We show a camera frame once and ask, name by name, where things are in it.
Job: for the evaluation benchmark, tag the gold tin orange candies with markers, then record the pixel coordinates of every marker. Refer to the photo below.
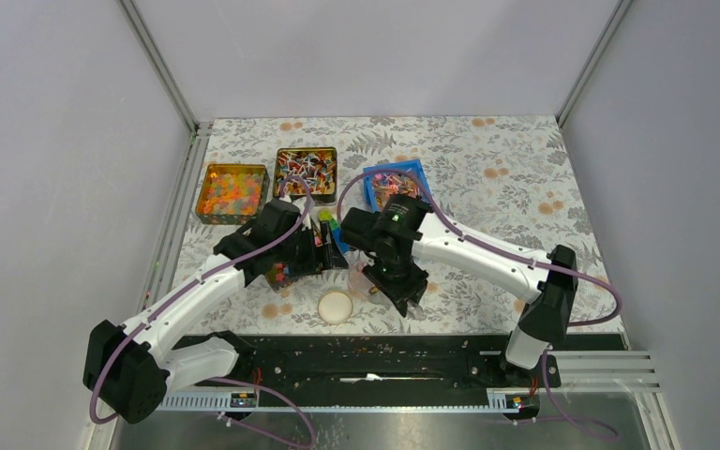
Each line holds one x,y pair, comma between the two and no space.
232,194

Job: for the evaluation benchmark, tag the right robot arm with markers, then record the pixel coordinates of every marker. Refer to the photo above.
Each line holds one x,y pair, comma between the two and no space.
542,279

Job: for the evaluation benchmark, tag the stacked toy brick block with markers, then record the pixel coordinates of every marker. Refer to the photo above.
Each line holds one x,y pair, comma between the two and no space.
327,216

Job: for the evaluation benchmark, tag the blue plastic candy bin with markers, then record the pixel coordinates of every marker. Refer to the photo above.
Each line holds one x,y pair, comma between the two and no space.
404,177

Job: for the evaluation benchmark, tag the round cream jar lid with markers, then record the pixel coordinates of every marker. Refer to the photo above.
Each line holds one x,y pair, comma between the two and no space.
335,307

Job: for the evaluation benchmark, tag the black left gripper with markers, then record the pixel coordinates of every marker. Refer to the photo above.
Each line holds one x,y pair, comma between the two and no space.
326,256

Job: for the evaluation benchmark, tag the gold tin with lollipops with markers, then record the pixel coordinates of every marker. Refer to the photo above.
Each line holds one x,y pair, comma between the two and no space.
317,166

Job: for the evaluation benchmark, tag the clear round glass jar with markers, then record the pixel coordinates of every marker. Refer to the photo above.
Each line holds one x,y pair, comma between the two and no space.
361,288

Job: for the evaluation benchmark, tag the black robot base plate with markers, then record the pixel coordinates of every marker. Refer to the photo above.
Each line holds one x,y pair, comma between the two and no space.
437,371

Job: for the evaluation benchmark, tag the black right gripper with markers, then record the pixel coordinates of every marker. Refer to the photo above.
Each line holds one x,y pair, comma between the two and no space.
400,294

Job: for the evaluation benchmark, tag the tin of star candies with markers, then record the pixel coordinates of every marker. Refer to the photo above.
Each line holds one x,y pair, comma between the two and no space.
283,275

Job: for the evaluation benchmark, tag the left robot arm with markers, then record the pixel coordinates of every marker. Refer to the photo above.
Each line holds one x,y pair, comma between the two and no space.
131,366

